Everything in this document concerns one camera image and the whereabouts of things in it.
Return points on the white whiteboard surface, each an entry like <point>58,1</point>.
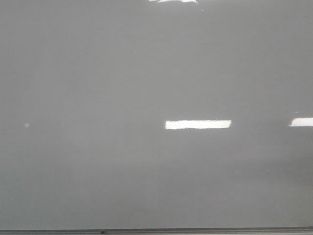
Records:
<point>122,114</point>

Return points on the grey aluminium whiteboard frame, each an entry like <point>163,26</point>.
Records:
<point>306,230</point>

